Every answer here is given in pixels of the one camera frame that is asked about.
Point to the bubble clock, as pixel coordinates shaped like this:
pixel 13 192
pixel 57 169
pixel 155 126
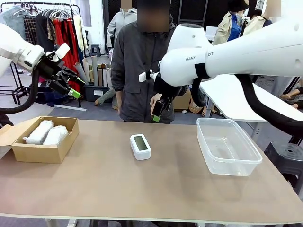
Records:
pixel 56 136
pixel 38 133

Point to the mannequin leg on floor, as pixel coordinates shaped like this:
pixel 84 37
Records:
pixel 105 95

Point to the brown cardboard spool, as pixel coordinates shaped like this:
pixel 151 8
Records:
pixel 195 109

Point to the open brown cardboard box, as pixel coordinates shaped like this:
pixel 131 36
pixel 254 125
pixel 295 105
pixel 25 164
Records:
pixel 35 152

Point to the light blue hanging jacket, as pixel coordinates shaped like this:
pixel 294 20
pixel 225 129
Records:
pixel 14 19

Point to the clear plastic container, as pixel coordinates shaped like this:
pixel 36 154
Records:
pixel 236 169

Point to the cream hanging garment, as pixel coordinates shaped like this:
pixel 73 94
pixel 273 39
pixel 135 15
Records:
pixel 78 33

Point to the checkered hanging garment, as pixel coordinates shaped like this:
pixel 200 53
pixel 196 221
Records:
pixel 29 30

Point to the black plastic stool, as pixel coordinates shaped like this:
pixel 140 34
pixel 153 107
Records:
pixel 286 156

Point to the beige cardboard tube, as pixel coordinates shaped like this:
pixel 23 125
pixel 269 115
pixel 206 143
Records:
pixel 87 68

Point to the grey plastic stool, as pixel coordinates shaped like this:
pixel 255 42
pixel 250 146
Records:
pixel 95 49

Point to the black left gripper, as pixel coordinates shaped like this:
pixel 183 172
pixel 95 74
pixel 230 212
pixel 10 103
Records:
pixel 50 67

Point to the person in grey jacket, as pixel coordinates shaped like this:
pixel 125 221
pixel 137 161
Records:
pixel 135 71

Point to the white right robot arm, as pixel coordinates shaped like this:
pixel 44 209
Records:
pixel 236 54

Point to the white monitor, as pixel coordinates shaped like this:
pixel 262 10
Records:
pixel 211 33

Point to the white unwrapped digital clock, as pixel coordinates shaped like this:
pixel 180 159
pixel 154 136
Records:
pixel 142 153

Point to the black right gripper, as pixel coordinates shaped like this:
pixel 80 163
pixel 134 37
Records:
pixel 166 88

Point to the slanted grey cardboard tube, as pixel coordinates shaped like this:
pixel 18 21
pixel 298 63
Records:
pixel 81 72

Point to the mannequin in beige coat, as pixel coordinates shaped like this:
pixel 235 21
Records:
pixel 227 28

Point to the black metal clothes rack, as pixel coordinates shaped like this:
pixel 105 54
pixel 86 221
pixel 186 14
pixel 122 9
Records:
pixel 79 35

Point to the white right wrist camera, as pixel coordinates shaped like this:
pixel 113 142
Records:
pixel 144 76

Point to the white side table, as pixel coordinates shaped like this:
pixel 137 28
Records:
pixel 227 101

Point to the person's right hand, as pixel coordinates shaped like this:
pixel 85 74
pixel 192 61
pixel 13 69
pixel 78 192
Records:
pixel 118 99

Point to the dark storage bin with label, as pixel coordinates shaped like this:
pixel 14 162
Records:
pixel 91 93

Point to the upright grey cardboard tube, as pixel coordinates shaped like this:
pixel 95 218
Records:
pixel 94 68

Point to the lying mannequin legs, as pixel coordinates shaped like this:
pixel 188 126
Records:
pixel 292 95

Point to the person's left hand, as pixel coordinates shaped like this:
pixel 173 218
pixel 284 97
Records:
pixel 152 100

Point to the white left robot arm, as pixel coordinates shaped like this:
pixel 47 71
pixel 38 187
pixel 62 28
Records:
pixel 11 47

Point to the black hanging garment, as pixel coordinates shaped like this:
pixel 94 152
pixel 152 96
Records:
pixel 43 35

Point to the person in light hoodie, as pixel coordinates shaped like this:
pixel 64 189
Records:
pixel 118 23

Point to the cardboard box on floor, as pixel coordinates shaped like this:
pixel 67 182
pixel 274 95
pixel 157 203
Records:
pixel 183 101

